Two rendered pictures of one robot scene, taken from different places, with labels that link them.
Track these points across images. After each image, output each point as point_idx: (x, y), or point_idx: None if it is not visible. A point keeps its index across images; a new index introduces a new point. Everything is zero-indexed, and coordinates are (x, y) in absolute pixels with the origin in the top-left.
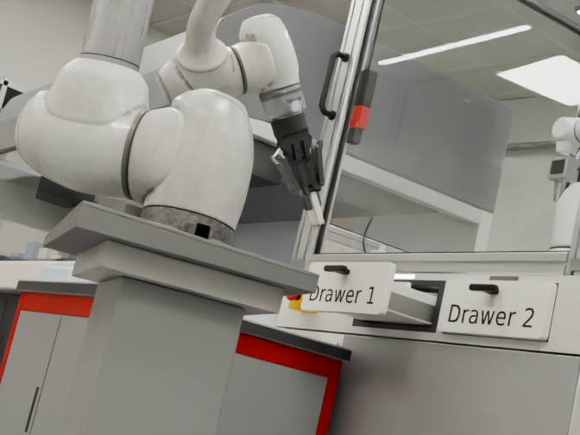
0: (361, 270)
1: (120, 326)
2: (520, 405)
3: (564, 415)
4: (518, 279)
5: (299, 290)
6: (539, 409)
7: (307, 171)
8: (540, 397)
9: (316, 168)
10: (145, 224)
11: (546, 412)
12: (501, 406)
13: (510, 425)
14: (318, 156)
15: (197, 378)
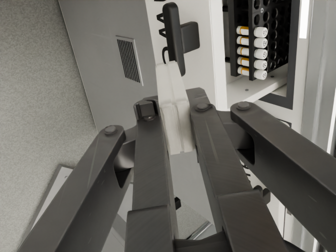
0: (203, 81)
1: None
2: (199, 182)
3: (201, 212)
4: (288, 214)
5: None
6: (200, 196)
7: (209, 198)
8: (206, 200)
9: (273, 177)
10: None
11: (200, 201)
12: (195, 166)
13: (188, 171)
14: (319, 239)
15: None
